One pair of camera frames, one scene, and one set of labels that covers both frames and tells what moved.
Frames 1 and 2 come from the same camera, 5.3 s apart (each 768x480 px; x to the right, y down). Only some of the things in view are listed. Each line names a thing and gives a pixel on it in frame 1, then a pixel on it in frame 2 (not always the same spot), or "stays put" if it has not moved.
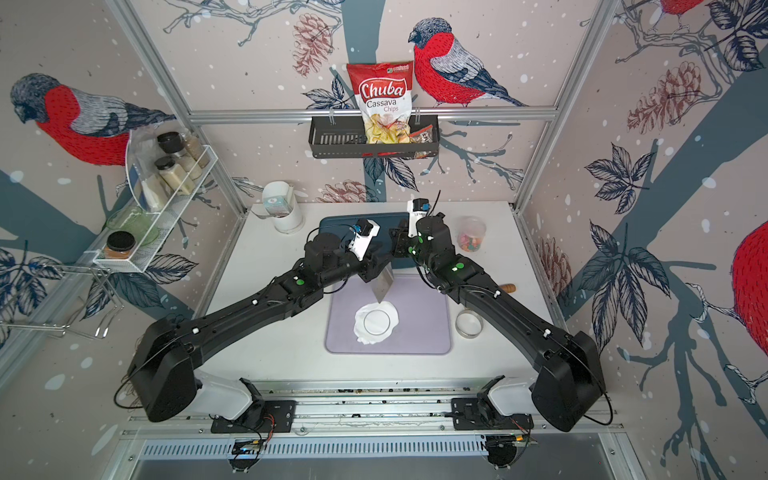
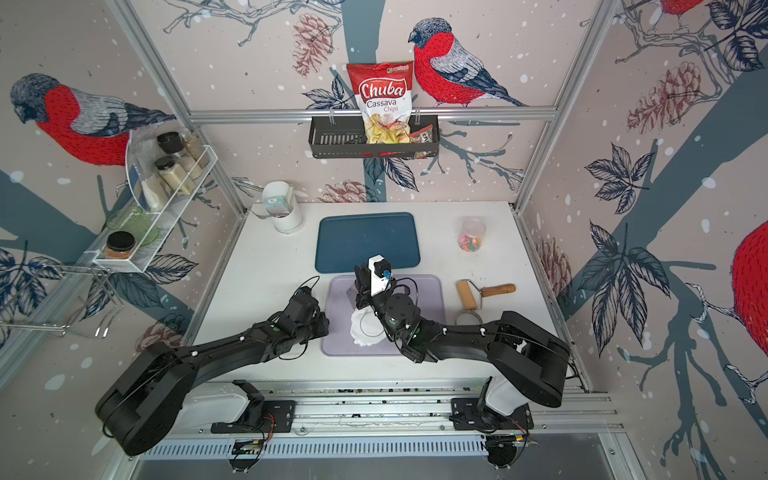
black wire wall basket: (343, 137) stays put
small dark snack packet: (423, 136) stays put
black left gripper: (371, 268) → (324, 325)
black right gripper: (401, 235) → (363, 286)
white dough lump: (375, 322) stays put
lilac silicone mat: (424, 311) stays put
